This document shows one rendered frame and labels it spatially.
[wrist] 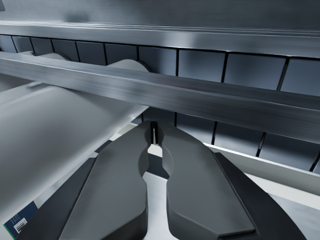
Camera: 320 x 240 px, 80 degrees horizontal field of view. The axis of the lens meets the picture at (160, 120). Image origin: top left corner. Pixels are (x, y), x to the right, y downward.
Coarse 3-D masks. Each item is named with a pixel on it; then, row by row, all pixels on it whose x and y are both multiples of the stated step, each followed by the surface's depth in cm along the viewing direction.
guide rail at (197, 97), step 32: (0, 64) 13; (32, 64) 11; (64, 64) 11; (128, 96) 9; (160, 96) 8; (192, 96) 8; (224, 96) 7; (256, 96) 7; (288, 96) 7; (256, 128) 7; (288, 128) 6
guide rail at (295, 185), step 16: (128, 128) 19; (240, 160) 15; (256, 160) 15; (256, 176) 13; (272, 176) 13; (288, 176) 13; (304, 176) 13; (272, 192) 13; (288, 192) 13; (304, 192) 12
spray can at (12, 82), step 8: (40, 56) 20; (48, 56) 20; (56, 56) 21; (64, 56) 21; (0, 80) 16; (8, 80) 16; (16, 80) 17; (24, 80) 17; (32, 80) 18; (0, 88) 16; (8, 88) 16
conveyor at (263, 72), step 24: (0, 48) 27; (24, 48) 24; (48, 48) 22; (72, 48) 21; (96, 48) 19; (120, 48) 18; (144, 48) 17; (168, 48) 16; (168, 72) 17; (192, 72) 16; (216, 72) 15; (240, 72) 14; (264, 72) 13; (288, 72) 13; (312, 72) 12; (144, 120) 21; (168, 120) 19; (192, 120) 18; (216, 144) 18; (240, 144) 17; (264, 144) 16; (288, 144) 15; (312, 144) 14; (312, 168) 15
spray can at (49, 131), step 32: (128, 64) 16; (32, 96) 10; (64, 96) 11; (96, 96) 12; (0, 128) 8; (32, 128) 9; (64, 128) 10; (96, 128) 12; (0, 160) 8; (32, 160) 9; (64, 160) 10; (0, 192) 8; (32, 192) 9; (0, 224) 8
